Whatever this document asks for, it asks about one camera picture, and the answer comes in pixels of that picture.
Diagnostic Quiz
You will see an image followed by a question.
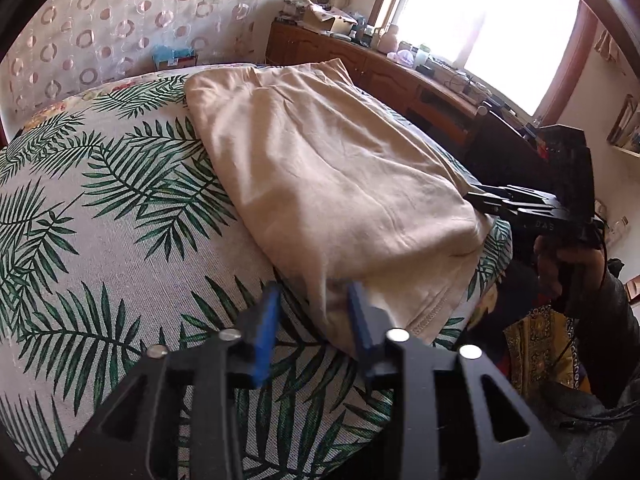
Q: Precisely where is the beige t-shirt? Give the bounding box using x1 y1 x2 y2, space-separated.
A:
184 60 492 351

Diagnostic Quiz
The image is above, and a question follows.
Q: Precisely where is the person's right hand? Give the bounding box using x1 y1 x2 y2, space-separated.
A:
534 236 606 301

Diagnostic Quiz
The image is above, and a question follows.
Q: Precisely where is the wooden sideboard cabinet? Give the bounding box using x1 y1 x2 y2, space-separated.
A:
266 21 490 153

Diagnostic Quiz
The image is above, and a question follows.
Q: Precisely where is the yellow patterned cloth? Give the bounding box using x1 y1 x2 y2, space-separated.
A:
503 306 582 401

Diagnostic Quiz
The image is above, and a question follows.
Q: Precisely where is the palm leaf print bedsheet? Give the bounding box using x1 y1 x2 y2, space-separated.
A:
0 72 514 480

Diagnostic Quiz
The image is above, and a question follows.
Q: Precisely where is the pink bottle on sideboard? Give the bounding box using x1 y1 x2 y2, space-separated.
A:
376 24 399 54

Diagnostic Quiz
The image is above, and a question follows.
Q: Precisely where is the cardboard box on sideboard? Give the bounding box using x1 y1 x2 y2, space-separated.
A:
303 0 358 36

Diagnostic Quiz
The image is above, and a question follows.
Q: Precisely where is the blue item cardboard box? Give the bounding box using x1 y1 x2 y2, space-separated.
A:
152 46 198 70

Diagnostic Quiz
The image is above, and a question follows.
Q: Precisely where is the floral blanket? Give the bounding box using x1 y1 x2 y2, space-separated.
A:
13 63 252 132

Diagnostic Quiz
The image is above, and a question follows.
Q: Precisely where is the sheer circle pattern curtain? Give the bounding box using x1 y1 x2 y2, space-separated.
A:
1 0 259 136

